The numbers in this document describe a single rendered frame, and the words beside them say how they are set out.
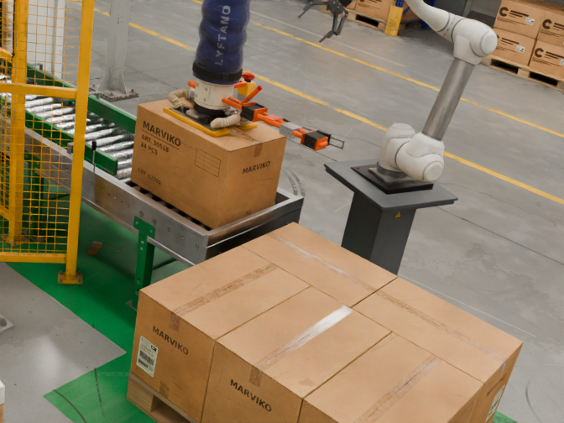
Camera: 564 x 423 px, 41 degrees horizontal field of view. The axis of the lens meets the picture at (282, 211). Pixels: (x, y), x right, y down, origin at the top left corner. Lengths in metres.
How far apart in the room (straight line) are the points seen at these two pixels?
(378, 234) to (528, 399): 1.06
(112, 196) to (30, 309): 0.65
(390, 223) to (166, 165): 1.15
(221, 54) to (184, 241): 0.83
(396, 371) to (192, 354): 0.75
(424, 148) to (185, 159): 1.09
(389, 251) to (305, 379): 1.41
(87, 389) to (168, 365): 0.46
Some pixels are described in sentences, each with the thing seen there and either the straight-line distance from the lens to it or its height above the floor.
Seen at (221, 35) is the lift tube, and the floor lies 1.37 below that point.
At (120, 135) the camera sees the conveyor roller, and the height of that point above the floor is 0.55.
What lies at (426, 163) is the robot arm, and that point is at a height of 0.98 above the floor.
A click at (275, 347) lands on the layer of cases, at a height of 0.54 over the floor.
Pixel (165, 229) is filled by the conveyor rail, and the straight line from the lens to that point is 3.43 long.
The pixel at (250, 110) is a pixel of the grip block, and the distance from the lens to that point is 3.29.
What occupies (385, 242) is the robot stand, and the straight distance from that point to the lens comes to 3.84.
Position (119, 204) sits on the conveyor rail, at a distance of 3.63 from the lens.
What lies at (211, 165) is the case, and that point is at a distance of 3.32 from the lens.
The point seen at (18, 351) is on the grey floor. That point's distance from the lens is 3.50.
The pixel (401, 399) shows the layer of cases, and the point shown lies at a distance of 2.68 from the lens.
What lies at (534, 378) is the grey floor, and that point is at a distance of 4.06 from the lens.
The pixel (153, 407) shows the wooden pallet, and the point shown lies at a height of 0.05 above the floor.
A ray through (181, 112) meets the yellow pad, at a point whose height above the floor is 0.97.
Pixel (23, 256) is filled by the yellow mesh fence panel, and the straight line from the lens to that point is 3.89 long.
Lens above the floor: 2.17
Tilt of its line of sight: 26 degrees down
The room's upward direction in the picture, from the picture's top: 11 degrees clockwise
